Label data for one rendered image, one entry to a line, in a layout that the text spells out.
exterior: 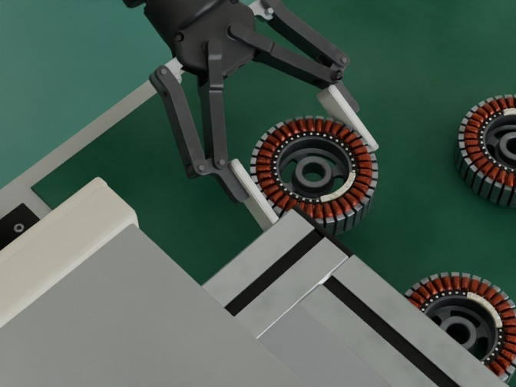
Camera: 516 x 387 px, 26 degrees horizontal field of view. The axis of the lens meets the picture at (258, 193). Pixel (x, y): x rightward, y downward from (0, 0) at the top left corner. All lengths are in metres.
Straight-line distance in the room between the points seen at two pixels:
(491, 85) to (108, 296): 0.82
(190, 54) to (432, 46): 0.32
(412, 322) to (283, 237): 0.08
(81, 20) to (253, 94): 1.11
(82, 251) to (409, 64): 0.81
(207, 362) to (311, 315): 0.24
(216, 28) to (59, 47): 1.22
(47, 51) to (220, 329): 1.82
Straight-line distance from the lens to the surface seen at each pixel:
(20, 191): 1.09
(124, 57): 2.14
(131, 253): 0.38
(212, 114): 0.95
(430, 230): 1.05
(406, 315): 0.60
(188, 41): 0.96
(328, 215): 0.95
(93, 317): 0.37
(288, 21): 1.00
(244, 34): 0.97
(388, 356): 0.59
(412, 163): 1.09
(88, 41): 2.17
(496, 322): 0.98
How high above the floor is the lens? 1.65
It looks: 58 degrees down
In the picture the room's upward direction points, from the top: straight up
